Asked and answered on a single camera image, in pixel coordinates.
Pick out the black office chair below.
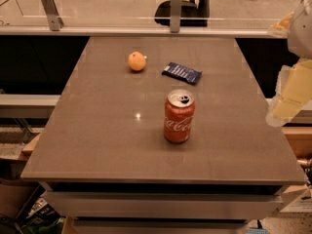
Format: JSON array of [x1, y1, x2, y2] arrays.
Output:
[[153, 0, 215, 27]]

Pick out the metal bracket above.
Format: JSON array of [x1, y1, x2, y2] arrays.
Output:
[[41, 0, 64, 31], [170, 0, 182, 33]]

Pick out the red coke can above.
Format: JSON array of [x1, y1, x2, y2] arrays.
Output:
[[164, 89, 195, 143]]

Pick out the left metal bracket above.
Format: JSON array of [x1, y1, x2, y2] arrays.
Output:
[[41, 0, 64, 31]]

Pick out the grey drawer cabinet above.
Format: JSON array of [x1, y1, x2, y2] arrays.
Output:
[[43, 191, 283, 234]]

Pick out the green snack bags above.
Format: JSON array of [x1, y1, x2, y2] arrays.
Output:
[[21, 197, 64, 234]]

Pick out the middle metal bracket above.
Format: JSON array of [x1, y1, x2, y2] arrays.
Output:
[[170, 0, 182, 33]]

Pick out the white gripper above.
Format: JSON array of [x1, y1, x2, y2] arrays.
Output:
[[265, 0, 312, 127]]

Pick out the blue snack bar wrapper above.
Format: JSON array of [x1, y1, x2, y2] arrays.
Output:
[[162, 62, 202, 85]]

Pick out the orange fruit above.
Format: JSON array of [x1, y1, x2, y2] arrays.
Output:
[[128, 52, 146, 71]]

